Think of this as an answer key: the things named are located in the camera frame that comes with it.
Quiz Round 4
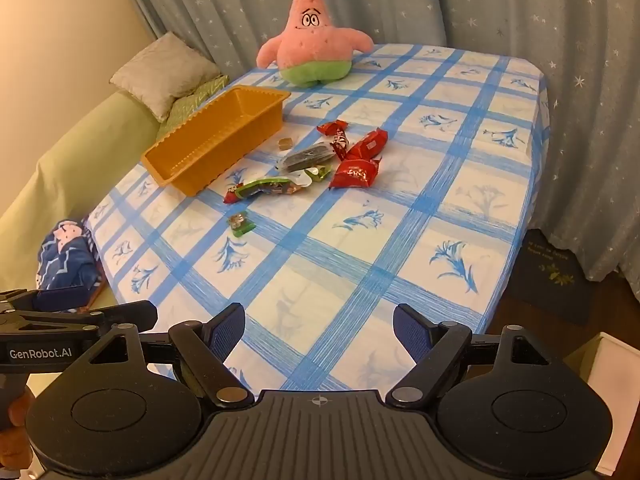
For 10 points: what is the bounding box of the small green candy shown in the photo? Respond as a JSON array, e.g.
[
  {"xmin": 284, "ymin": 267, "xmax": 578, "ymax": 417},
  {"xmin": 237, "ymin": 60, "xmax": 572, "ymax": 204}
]
[{"xmin": 228, "ymin": 214, "xmax": 257, "ymax": 237}]

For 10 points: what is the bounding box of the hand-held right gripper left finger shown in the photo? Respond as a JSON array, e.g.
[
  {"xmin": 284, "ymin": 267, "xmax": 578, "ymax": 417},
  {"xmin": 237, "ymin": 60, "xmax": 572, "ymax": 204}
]
[{"xmin": 61, "ymin": 302, "xmax": 256, "ymax": 409}]

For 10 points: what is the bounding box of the beige cushion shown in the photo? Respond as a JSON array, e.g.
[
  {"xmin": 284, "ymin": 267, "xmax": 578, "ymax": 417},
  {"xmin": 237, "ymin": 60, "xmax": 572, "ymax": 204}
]
[{"xmin": 109, "ymin": 31, "xmax": 222, "ymax": 123}]

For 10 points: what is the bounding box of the dark red candy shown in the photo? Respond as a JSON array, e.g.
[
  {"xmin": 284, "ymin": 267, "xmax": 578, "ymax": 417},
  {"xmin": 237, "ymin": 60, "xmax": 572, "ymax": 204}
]
[{"xmin": 329, "ymin": 130, "xmax": 352, "ymax": 161}]

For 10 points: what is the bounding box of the green zigzag cushion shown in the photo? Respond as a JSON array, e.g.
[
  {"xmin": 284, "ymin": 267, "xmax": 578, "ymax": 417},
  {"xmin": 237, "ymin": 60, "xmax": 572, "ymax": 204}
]
[{"xmin": 155, "ymin": 74, "xmax": 231, "ymax": 143}]

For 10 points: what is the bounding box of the dark doormat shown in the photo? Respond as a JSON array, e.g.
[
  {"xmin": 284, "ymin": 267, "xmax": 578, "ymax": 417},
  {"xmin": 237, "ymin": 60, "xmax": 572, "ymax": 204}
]
[{"xmin": 510, "ymin": 227, "xmax": 593, "ymax": 326}]

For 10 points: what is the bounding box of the pink starfish plush toy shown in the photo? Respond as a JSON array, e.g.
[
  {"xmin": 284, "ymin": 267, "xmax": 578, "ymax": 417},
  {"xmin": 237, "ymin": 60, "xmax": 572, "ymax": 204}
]
[{"xmin": 256, "ymin": 0, "xmax": 373, "ymax": 87}]

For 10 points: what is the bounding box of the blue cartoon cushion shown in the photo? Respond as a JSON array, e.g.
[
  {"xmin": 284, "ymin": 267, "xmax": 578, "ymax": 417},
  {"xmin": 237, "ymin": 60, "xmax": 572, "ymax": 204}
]
[{"xmin": 35, "ymin": 217, "xmax": 103, "ymax": 311}]

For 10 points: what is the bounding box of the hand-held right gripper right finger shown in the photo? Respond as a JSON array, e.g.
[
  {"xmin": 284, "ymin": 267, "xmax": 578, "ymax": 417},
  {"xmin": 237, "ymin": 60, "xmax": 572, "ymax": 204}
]
[{"xmin": 385, "ymin": 302, "xmax": 577, "ymax": 410}]

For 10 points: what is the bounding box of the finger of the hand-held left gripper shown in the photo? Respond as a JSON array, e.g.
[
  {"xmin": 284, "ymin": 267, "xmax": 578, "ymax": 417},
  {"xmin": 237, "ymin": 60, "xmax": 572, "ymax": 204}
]
[
  {"xmin": 0, "ymin": 287, "xmax": 88, "ymax": 315},
  {"xmin": 0, "ymin": 300, "xmax": 159, "ymax": 336}
]

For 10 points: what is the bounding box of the orange plastic tray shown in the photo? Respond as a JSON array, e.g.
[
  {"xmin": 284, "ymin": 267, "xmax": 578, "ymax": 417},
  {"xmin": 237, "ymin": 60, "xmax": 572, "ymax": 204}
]
[{"xmin": 141, "ymin": 85, "xmax": 292, "ymax": 197}]

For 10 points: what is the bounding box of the green sofa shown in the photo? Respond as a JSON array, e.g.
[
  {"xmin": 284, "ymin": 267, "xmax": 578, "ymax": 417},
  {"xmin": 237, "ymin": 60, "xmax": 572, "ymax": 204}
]
[{"xmin": 0, "ymin": 87, "xmax": 166, "ymax": 311}]

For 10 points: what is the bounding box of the white green wrapper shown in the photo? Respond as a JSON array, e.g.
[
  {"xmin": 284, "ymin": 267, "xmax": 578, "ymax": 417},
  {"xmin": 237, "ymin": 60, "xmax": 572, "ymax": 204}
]
[{"xmin": 292, "ymin": 165, "xmax": 333, "ymax": 188}]

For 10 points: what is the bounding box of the red snack packet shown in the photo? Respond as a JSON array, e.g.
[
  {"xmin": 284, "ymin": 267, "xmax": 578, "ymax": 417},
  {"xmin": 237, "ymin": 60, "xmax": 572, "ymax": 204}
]
[
  {"xmin": 328, "ymin": 157, "xmax": 383, "ymax": 191},
  {"xmin": 345, "ymin": 128, "xmax": 389, "ymax": 162}
]

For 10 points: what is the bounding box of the green silver snack packet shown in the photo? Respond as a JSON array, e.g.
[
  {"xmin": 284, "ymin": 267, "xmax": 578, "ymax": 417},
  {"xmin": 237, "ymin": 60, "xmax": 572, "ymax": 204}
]
[{"xmin": 222, "ymin": 176, "xmax": 308, "ymax": 206}]

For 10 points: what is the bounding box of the white storage box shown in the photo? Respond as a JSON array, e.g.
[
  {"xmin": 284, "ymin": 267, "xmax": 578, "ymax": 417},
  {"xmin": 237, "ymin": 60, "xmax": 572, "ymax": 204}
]
[{"xmin": 565, "ymin": 331, "xmax": 640, "ymax": 478}]

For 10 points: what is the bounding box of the grey star-print curtain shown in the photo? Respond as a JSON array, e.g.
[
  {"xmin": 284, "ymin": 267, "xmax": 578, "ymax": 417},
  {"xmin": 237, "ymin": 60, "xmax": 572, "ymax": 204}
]
[{"xmin": 115, "ymin": 0, "xmax": 640, "ymax": 306}]

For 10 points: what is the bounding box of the person's left hand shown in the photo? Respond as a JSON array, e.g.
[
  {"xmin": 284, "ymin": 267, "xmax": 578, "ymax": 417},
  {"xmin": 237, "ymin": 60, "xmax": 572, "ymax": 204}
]
[{"xmin": 0, "ymin": 391, "xmax": 37, "ymax": 468}]

